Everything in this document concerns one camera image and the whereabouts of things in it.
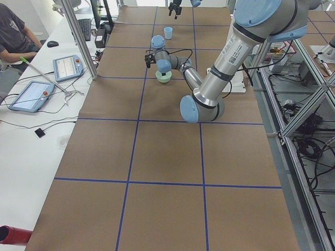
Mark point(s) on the mint green bowl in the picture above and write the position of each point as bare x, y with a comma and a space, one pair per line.
163, 79

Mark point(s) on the light blue plastic cup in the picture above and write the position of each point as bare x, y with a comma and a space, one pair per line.
168, 32

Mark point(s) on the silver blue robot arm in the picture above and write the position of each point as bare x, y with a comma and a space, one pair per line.
254, 23
194, 4

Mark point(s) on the black box with label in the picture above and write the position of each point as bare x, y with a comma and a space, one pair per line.
100, 38

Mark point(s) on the black keyboard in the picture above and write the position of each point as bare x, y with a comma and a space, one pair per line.
85, 26

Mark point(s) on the far blue teach pendant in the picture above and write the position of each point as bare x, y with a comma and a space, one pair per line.
67, 67

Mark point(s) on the blue teach pendant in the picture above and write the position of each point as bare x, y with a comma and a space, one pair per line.
32, 97
67, 67

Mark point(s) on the black computer mouse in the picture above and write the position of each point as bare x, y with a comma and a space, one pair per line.
52, 44

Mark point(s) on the near blue teach pendant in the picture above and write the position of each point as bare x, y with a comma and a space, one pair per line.
32, 97

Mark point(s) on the small black square pad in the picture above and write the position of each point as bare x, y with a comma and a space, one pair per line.
39, 132

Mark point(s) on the seated person in grey shirt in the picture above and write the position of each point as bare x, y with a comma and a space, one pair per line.
17, 40

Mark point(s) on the red cylinder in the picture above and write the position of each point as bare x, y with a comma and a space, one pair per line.
15, 236

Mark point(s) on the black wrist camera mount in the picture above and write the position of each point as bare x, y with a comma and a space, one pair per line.
149, 60

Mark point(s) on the white camera pedestal column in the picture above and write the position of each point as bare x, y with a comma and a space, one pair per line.
237, 84

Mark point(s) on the aluminium frame post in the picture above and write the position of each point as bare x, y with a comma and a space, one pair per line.
79, 38

